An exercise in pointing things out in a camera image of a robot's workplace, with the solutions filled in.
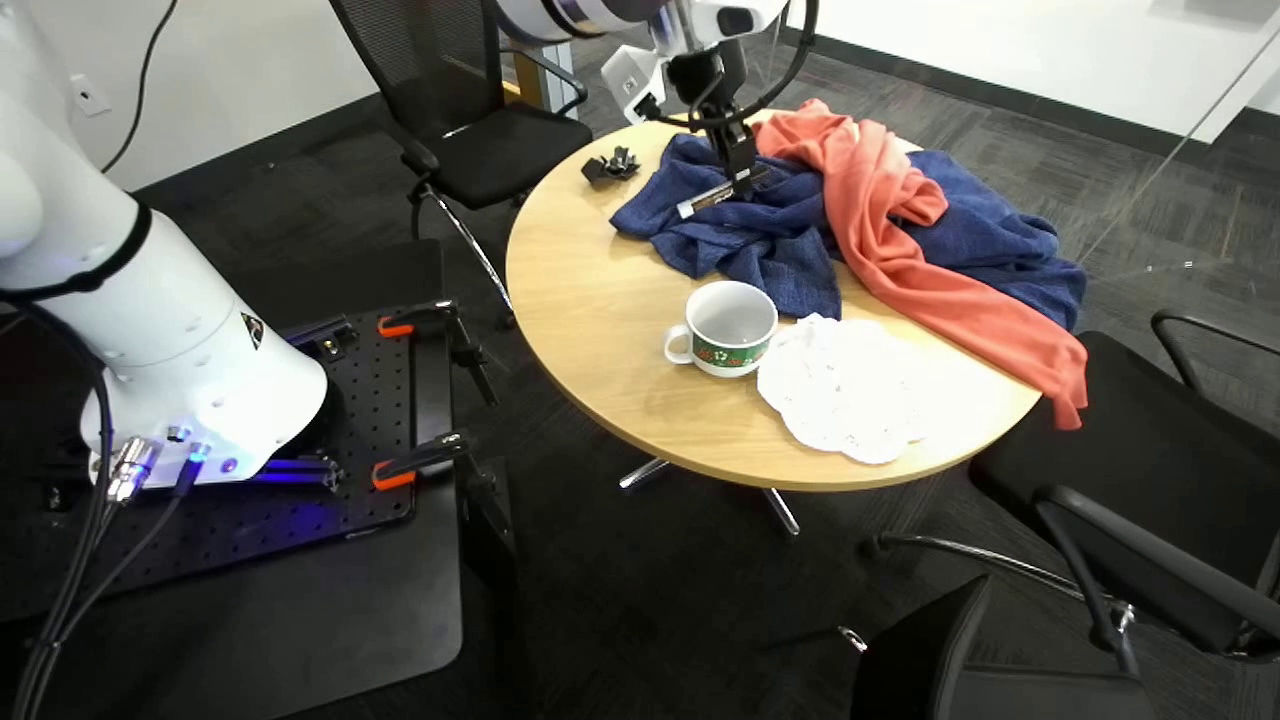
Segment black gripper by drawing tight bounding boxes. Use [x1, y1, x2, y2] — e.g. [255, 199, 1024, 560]
[664, 39, 759, 177]

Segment black marker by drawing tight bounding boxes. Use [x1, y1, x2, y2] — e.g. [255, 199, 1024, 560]
[674, 169, 762, 219]

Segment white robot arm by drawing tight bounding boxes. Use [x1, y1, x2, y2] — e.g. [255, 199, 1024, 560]
[0, 0, 326, 496]

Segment white green mug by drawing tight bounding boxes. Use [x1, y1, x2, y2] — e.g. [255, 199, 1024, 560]
[658, 281, 781, 381]

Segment dark blue towel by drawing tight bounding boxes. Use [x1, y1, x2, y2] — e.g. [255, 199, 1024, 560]
[610, 136, 1086, 330]

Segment small black object on table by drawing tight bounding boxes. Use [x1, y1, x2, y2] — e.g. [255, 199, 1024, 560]
[580, 145, 641, 189]

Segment orange cloth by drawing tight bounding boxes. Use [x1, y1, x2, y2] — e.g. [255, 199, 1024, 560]
[751, 99, 1086, 432]

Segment round wooden table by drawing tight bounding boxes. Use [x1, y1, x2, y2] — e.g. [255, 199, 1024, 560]
[504, 124, 1041, 492]

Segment black office chair far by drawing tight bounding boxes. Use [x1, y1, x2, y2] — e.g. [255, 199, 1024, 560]
[326, 0, 595, 243]

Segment white lace doily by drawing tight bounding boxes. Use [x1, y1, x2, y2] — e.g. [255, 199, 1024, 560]
[751, 312, 943, 471]

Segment orange black clamp upper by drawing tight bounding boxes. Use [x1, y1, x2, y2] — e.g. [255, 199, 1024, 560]
[377, 301, 457, 342]

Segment orange black clamp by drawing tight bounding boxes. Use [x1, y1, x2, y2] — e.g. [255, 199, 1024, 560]
[368, 432, 462, 492]
[377, 301, 457, 342]

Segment orange black clamp lower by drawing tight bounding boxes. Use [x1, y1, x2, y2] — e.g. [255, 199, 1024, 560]
[368, 432, 462, 492]

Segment black office chair right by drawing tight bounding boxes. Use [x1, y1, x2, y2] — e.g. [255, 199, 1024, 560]
[864, 310, 1280, 684]

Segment black office chair near table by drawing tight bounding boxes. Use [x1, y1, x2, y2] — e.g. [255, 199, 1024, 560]
[835, 572, 1280, 720]

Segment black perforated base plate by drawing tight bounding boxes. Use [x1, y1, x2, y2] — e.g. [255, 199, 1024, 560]
[0, 310, 459, 622]

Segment robot cable bundle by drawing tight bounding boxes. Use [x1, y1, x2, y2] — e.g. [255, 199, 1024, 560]
[3, 374, 202, 720]

